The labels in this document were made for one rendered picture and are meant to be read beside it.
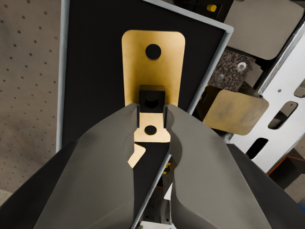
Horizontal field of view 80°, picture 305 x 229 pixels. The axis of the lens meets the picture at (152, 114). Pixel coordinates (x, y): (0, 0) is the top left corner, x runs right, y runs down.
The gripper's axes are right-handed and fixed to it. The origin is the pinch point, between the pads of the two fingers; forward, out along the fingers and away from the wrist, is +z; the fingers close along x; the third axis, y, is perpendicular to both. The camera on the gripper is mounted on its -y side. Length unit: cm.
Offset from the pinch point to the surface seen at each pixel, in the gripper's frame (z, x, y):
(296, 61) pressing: 23.1, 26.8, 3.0
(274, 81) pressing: 23.0, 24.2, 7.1
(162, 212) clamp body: 20, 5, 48
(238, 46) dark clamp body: 15.1, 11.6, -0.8
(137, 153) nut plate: 6.8, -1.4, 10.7
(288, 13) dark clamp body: 15.1, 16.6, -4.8
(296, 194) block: 20, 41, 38
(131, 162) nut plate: 6.7, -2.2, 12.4
